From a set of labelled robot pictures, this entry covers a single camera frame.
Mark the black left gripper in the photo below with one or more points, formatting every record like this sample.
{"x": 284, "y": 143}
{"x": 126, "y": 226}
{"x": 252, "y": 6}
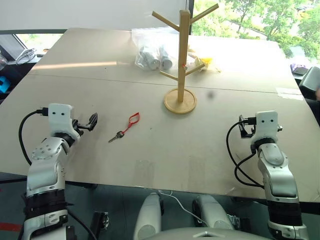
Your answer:
{"x": 79, "y": 125}

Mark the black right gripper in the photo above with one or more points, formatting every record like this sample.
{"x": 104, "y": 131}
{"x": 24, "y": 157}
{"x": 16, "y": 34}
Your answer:
{"x": 250, "y": 131}

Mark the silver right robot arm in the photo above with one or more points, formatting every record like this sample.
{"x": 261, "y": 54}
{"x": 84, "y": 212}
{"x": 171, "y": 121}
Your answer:
{"x": 277, "y": 175}

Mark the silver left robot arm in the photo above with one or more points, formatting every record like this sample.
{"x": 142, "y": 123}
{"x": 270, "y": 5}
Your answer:
{"x": 42, "y": 170}

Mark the clear bag with yellow contents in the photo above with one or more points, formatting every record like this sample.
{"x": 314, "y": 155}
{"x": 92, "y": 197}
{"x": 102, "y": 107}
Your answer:
{"x": 205, "y": 61}

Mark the wooden branch hanger stand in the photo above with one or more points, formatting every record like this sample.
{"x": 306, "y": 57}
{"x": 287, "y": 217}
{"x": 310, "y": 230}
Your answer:
{"x": 182, "y": 75}

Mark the black office chair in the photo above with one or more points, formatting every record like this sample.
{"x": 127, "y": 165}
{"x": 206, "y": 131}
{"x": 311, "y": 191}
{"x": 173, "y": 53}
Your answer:
{"x": 308, "y": 80}

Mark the small red silver clip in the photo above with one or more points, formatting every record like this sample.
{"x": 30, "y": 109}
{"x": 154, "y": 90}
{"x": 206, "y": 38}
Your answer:
{"x": 184, "y": 66}

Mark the silver cylinder in bag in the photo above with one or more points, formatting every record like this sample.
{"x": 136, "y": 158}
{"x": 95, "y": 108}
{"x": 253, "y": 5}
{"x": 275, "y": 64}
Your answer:
{"x": 166, "y": 60}
{"x": 153, "y": 62}
{"x": 144, "y": 53}

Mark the black side desk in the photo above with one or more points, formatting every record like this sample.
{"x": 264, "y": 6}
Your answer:
{"x": 17, "y": 72}

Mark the white rounded robot right leg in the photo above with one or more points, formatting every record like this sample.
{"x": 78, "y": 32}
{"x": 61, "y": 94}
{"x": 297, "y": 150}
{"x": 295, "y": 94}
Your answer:
{"x": 212, "y": 212}

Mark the white rounded robot leg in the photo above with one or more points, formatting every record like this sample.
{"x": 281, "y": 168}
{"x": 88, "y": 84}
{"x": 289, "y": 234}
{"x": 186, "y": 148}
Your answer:
{"x": 147, "y": 217}
{"x": 212, "y": 212}

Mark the blue plastic object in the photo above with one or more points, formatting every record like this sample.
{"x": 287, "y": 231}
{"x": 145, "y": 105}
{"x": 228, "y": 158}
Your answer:
{"x": 3, "y": 85}

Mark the clear plastic zip bag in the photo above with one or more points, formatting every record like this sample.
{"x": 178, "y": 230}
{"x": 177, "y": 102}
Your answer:
{"x": 140, "y": 37}

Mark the black table foot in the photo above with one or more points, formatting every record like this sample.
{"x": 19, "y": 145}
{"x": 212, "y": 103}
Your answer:
{"x": 100, "y": 221}

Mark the white rounded robot left leg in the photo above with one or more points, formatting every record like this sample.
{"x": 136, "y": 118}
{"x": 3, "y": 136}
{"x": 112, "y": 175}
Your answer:
{"x": 147, "y": 217}

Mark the grey robot torso edge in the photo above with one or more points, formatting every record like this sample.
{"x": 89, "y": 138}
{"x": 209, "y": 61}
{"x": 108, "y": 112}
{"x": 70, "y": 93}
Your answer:
{"x": 205, "y": 234}

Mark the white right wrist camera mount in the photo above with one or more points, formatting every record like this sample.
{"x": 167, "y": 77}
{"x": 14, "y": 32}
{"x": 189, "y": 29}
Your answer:
{"x": 266, "y": 127}

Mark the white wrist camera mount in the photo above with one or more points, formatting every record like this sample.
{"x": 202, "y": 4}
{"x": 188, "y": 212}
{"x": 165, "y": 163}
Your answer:
{"x": 266, "y": 127}
{"x": 58, "y": 120}

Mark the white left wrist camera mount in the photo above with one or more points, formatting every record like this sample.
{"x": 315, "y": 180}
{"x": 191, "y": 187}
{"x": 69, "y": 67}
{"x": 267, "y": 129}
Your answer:
{"x": 58, "y": 120}

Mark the dark window frame post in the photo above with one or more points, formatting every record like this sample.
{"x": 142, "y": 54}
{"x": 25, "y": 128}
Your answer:
{"x": 190, "y": 17}

